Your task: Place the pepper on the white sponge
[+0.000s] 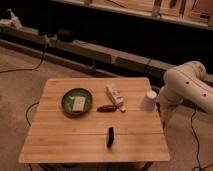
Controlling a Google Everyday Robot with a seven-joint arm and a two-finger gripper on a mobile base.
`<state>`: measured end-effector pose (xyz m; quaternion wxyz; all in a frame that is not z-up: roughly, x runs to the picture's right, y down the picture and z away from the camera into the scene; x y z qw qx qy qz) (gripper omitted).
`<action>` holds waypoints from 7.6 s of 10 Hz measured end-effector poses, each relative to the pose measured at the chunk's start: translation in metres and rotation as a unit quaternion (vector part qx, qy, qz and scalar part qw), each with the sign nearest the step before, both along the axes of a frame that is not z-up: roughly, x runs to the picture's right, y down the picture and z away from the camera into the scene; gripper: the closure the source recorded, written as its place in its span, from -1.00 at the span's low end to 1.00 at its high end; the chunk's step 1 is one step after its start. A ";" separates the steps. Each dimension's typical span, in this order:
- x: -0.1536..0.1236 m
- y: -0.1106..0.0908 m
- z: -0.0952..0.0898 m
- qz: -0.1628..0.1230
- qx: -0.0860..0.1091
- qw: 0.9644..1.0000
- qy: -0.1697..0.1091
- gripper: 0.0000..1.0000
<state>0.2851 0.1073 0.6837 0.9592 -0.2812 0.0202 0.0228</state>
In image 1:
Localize black cable right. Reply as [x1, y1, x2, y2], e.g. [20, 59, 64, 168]
[189, 108, 213, 171]

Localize red pepper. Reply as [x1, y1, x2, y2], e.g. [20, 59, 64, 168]
[97, 105, 117, 112]

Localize white rectangular sponge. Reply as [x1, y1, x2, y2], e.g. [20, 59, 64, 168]
[72, 96, 85, 111]

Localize white carton box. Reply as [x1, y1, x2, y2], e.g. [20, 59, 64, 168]
[106, 84, 124, 106]

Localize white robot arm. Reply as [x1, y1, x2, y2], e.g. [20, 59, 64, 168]
[141, 61, 213, 121]

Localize green round plate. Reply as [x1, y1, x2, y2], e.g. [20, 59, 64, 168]
[61, 88, 93, 117]

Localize black cable on floor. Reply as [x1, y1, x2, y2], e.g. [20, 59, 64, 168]
[0, 49, 46, 75]

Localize small white cap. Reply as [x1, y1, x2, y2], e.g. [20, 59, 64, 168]
[120, 106, 126, 112]

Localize black upright object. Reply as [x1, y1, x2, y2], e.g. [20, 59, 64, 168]
[106, 127, 114, 148]

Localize black device on ledge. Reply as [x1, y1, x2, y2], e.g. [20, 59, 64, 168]
[57, 29, 75, 42]

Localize wooden table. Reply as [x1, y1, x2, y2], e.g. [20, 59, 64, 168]
[19, 78, 170, 163]

